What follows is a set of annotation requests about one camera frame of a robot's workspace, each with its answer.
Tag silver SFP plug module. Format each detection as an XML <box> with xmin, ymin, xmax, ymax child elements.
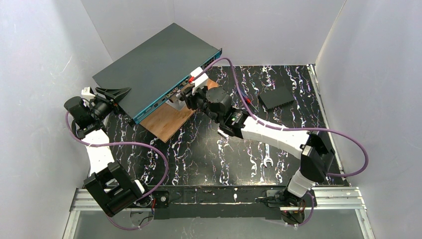
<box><xmin>217</xmin><ymin>129</ymin><xmax>228</xmax><ymax>138</ymax></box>

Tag dark teal network switch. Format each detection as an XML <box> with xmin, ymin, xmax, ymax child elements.
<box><xmin>93</xmin><ymin>23</ymin><xmax>222</xmax><ymax>126</ymax></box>

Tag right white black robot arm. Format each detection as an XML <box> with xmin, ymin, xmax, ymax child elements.
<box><xmin>179</xmin><ymin>87</ymin><xmax>335</xmax><ymax>200</ymax></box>

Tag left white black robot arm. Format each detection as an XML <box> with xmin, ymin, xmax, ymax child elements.
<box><xmin>64</xmin><ymin>87</ymin><xmax>148</xmax><ymax>217</ymax></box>

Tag wooden base board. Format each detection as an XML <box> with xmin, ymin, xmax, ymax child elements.
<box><xmin>139</xmin><ymin>78</ymin><xmax>219</xmax><ymax>143</ymax></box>

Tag blue red screwdriver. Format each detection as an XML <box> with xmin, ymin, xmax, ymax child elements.
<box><xmin>242</xmin><ymin>94</ymin><xmax>258</xmax><ymax>114</ymax></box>

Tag small black box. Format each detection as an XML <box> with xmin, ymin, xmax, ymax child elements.
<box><xmin>258</xmin><ymin>87</ymin><xmax>295</xmax><ymax>110</ymax></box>

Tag silver open-end wrench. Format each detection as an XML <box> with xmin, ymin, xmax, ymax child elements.
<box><xmin>263</xmin><ymin>144</ymin><xmax>274</xmax><ymax>168</ymax></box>

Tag silver metal mount bracket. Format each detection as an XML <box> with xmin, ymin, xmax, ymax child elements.
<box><xmin>166</xmin><ymin>98</ymin><xmax>186</xmax><ymax>111</ymax></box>

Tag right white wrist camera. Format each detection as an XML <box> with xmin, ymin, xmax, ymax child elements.
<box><xmin>189</xmin><ymin>67</ymin><xmax>209</xmax><ymax>95</ymax></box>

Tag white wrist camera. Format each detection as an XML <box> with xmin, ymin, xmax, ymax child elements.
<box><xmin>81</xmin><ymin>87</ymin><xmax>95</xmax><ymax>100</ymax></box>
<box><xmin>189</xmin><ymin>67</ymin><xmax>209</xmax><ymax>95</ymax></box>

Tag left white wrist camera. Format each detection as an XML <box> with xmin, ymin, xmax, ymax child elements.
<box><xmin>81</xmin><ymin>87</ymin><xmax>95</xmax><ymax>100</ymax></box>

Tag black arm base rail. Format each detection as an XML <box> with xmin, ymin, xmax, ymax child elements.
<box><xmin>154</xmin><ymin>185</ymin><xmax>284</xmax><ymax>220</ymax></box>

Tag aluminium frame rail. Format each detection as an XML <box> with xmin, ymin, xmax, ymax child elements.
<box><xmin>62</xmin><ymin>186</ymin><xmax>377</xmax><ymax>239</ymax></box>

